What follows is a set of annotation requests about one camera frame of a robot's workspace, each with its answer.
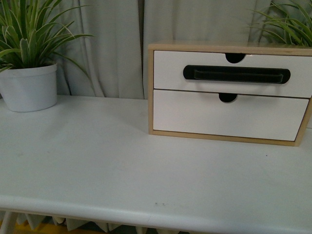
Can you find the white top drawer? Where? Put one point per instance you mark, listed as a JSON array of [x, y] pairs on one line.
[[169, 65]]

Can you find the white drawer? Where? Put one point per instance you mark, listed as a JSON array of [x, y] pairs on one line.
[[277, 118], [169, 65]]

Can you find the white bottom drawer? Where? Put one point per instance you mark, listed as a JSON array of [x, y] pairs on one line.
[[277, 118]]

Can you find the white plant pot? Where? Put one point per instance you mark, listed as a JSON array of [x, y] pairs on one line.
[[30, 89]]

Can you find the green left plant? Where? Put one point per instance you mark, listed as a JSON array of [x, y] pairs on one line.
[[31, 33]]

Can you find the green plant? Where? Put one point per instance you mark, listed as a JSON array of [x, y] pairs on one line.
[[286, 21], [31, 33]]

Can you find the green right plant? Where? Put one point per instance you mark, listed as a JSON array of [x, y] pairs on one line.
[[286, 21]]

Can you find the white table leg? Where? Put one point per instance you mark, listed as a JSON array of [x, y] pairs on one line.
[[8, 224]]

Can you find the wooden drawer cabinet frame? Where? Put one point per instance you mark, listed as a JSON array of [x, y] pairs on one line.
[[234, 52]]

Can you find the black drawer handle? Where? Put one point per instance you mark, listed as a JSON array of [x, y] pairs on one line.
[[237, 74]]

